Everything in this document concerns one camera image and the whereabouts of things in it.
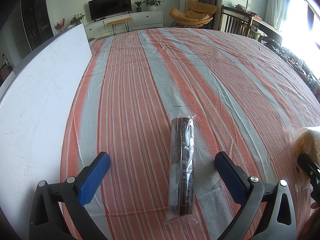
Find grey dark snack stick packet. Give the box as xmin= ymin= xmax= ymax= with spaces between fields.
xmin=164 ymin=106 xmax=195 ymax=224

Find bread loaf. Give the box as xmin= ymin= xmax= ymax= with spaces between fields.
xmin=290 ymin=124 xmax=319 ymax=192

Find leafy plant white vase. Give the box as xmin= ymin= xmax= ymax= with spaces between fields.
xmin=67 ymin=13 xmax=85 ymax=28

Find black television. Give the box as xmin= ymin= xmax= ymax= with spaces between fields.
xmin=88 ymin=0 xmax=132 ymax=21

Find wooden bench stool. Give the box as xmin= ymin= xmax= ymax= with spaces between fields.
xmin=107 ymin=17 xmax=133 ymax=35

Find small potted plant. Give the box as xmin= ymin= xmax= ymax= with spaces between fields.
xmin=134 ymin=1 xmax=142 ymax=12

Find right hand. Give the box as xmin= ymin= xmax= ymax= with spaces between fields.
xmin=299 ymin=202 xmax=319 ymax=239

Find white tv cabinet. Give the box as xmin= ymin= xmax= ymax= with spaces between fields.
xmin=85 ymin=11 xmax=163 ymax=39

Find wooden slatted chair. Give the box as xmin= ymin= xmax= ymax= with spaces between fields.
xmin=218 ymin=5 xmax=253 ymax=37

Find orange lounge chair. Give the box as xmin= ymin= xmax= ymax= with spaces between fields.
xmin=169 ymin=0 xmax=218 ymax=28

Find green potted plant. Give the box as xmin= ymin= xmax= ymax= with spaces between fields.
xmin=142 ymin=0 xmax=165 ymax=11

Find black display cabinet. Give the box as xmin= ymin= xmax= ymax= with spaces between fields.
xmin=21 ymin=0 xmax=53 ymax=51

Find white cardboard box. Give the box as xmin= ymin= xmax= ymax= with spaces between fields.
xmin=1 ymin=24 xmax=92 ymax=239

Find striped red grey tablecloth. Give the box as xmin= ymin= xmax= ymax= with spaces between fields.
xmin=61 ymin=28 xmax=319 ymax=239

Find red flower plant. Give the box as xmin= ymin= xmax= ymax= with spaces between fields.
xmin=54 ymin=18 xmax=66 ymax=32

